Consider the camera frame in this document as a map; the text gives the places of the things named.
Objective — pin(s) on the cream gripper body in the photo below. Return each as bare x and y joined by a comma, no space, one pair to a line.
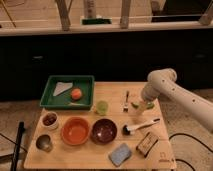
142,106

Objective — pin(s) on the green pepper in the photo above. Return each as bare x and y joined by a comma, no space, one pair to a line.
149,105

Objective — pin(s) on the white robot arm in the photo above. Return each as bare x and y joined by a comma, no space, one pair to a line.
164,82

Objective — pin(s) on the purple bowl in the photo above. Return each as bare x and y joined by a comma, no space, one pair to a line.
103,131

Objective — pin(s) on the orange bowl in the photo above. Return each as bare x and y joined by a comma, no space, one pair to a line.
75,131

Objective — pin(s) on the silver fork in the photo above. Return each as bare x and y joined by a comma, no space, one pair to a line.
125,106

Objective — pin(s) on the brown wooden block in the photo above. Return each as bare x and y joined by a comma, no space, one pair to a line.
147,143

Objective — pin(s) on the green plastic cup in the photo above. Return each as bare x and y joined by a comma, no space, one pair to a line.
101,107

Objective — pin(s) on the blue sponge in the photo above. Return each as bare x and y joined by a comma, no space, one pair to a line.
120,154

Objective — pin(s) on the orange fruit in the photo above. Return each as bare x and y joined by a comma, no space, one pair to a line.
76,94

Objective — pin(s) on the green plastic tray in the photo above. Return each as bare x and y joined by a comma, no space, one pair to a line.
64,101

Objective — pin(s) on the white cloth piece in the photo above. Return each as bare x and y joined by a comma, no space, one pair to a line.
62,87

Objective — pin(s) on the green board on shelf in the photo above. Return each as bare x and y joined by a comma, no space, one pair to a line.
96,21

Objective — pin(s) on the silver metal cup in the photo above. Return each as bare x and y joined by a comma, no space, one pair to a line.
44,143

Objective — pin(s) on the black pole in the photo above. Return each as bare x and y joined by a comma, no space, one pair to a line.
15,155

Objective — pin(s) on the white handled brush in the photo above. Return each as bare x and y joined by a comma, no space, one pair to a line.
130,129

